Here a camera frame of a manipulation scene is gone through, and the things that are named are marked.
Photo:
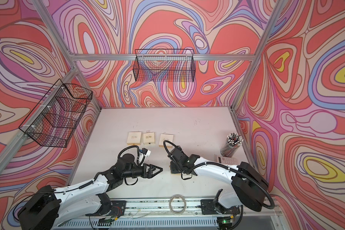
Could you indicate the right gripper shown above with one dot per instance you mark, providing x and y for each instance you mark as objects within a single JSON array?
[{"x": 173, "y": 170}]

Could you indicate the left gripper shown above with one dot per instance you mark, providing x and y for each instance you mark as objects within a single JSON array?
[{"x": 149, "y": 176}]

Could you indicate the small cream jewelry box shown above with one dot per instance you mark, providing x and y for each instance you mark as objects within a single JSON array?
[{"x": 148, "y": 138}]

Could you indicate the cream drawer jewelry box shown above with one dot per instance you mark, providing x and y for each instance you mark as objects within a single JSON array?
[{"x": 134, "y": 138}]

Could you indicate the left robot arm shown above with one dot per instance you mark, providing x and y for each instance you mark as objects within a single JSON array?
[{"x": 50, "y": 207}]

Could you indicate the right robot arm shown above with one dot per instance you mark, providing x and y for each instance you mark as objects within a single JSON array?
[{"x": 249, "y": 188}]

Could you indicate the cup of pencils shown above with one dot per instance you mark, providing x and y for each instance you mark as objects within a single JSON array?
[{"x": 232, "y": 144}]

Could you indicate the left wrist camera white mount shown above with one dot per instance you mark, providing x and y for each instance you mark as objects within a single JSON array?
[{"x": 145, "y": 153}]

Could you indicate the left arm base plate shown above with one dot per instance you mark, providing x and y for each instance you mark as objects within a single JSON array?
[{"x": 113, "y": 209}]

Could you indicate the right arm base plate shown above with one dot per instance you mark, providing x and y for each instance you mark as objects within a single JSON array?
[{"x": 211, "y": 207}]

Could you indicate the black wire basket back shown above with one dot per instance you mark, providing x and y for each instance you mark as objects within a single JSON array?
[{"x": 164, "y": 65}]

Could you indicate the black wire basket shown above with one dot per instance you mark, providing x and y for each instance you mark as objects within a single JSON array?
[
  {"x": 64, "y": 106},
  {"x": 164, "y": 65}
]

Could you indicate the black wire basket left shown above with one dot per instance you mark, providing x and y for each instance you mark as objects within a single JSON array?
[{"x": 64, "y": 106}]

